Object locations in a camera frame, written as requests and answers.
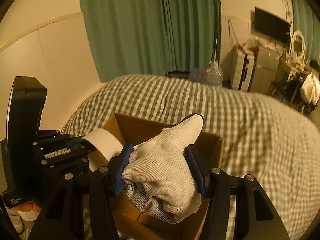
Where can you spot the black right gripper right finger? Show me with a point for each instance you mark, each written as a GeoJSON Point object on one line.
{"type": "Point", "coordinates": [214, 184]}

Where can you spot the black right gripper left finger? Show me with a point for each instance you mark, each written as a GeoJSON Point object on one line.
{"type": "Point", "coordinates": [105, 183]}

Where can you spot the white knit work glove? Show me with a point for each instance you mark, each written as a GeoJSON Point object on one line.
{"type": "Point", "coordinates": [157, 179]}

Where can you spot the white tape roll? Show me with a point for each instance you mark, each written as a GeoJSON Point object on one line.
{"type": "Point", "coordinates": [106, 146]}

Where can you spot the brown cardboard box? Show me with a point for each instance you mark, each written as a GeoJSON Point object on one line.
{"type": "Point", "coordinates": [130, 221]}

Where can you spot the black left handheld gripper device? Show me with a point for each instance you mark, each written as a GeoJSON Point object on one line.
{"type": "Point", "coordinates": [36, 160]}

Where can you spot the grey checked bed cover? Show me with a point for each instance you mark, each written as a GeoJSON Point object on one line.
{"type": "Point", "coordinates": [260, 135]}

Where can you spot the clear plastic water bottle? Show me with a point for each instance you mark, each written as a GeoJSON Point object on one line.
{"type": "Point", "coordinates": [211, 76]}

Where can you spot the white drawer cabinet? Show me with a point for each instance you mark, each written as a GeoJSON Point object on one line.
{"type": "Point", "coordinates": [242, 69]}

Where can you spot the grey mini fridge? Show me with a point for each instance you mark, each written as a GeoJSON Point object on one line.
{"type": "Point", "coordinates": [265, 68]}

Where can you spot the white cloth on chair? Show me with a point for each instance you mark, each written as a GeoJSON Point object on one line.
{"type": "Point", "coordinates": [310, 89]}

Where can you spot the white round vanity mirror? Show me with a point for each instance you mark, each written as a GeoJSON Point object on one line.
{"type": "Point", "coordinates": [297, 48]}

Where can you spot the green right window curtain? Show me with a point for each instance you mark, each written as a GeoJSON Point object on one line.
{"type": "Point", "coordinates": [305, 20]}

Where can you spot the black wall television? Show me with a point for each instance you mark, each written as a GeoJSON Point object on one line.
{"type": "Point", "coordinates": [272, 26]}

